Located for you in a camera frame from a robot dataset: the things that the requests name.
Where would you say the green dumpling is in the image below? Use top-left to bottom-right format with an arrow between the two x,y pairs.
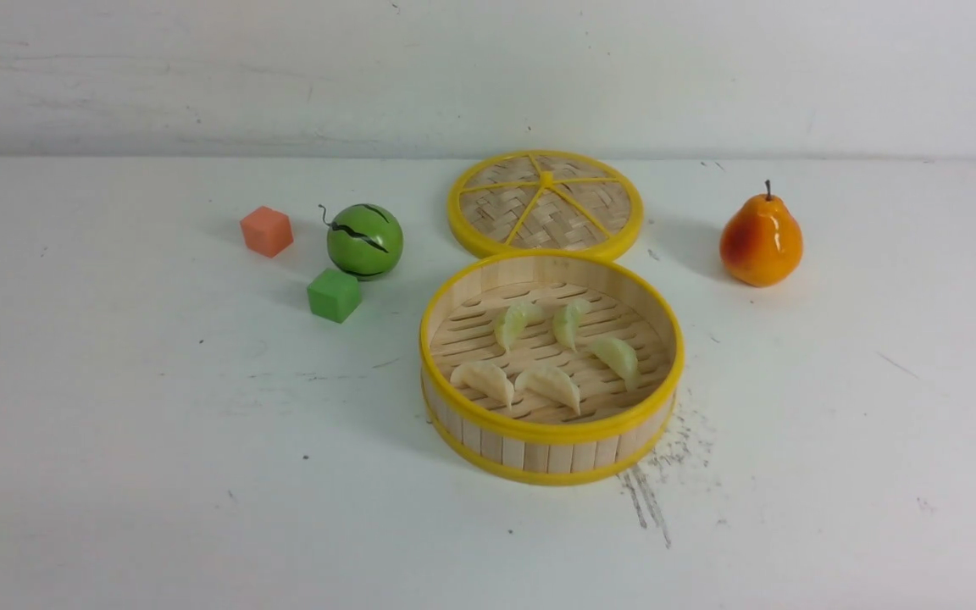
552,297 -> 592,352
493,301 -> 546,352

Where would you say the white dumpling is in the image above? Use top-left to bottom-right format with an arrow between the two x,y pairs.
514,364 -> 581,414
450,362 -> 514,409

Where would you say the pale dumpling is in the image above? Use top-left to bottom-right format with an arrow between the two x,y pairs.
586,336 -> 641,391

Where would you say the bamboo steamer tray yellow rim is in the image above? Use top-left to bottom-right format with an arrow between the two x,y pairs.
419,251 -> 685,485

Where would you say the woven bamboo steamer lid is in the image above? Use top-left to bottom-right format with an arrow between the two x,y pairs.
446,150 -> 646,260

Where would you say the green toy watermelon ball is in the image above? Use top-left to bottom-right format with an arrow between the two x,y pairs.
319,203 -> 404,280

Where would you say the green foam cube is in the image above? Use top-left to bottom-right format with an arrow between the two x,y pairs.
306,268 -> 361,324

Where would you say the orange foam cube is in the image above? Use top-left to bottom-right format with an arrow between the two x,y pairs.
240,206 -> 294,258

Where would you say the orange toy pear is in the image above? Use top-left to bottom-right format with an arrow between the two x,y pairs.
719,179 -> 803,288

